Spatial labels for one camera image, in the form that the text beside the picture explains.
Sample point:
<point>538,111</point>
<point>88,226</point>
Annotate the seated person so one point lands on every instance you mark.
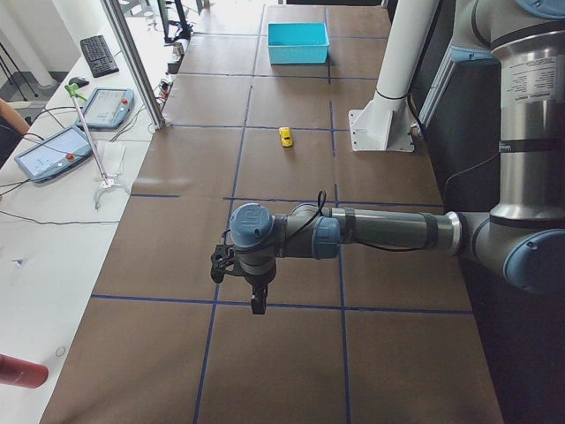
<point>13,128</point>

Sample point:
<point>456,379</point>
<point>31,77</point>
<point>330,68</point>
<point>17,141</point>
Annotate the aluminium frame post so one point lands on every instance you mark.
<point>133,60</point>

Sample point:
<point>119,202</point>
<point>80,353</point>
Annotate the black computer mouse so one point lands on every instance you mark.
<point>79,81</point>

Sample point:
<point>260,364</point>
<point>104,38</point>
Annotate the black keyboard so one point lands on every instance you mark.
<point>98,56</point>

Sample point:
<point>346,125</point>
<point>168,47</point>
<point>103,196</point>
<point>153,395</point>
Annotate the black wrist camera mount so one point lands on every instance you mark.
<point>223,263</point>

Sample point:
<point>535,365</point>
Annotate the small metal cup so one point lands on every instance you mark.
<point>178,49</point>

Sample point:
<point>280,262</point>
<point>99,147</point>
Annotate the grabber stick green handle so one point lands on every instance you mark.
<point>109,181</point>

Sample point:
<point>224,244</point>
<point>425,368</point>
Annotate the yellow beetle toy car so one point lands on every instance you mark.
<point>286,137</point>

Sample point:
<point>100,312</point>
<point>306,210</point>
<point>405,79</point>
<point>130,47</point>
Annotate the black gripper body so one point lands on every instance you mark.
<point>257,283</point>

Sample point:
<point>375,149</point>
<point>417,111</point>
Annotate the far teach pendant tablet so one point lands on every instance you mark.
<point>107,108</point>

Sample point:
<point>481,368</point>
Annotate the red cylinder bottle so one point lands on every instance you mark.
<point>22,373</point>

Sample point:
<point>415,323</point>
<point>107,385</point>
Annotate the turquoise plastic bin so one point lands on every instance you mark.
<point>297,43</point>

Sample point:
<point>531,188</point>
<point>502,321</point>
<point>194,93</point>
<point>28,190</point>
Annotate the near teach pendant tablet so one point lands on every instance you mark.
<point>54,156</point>

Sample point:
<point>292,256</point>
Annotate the white pedestal column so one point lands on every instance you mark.
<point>384,123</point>

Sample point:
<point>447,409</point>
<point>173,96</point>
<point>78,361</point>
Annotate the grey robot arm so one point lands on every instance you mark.
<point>521,238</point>

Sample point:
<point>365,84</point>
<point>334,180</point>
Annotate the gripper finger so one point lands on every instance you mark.
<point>262,304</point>
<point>255,304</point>

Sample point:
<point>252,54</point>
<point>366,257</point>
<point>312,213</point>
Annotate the teach pendant tablet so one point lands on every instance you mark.
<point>107,108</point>
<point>54,156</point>

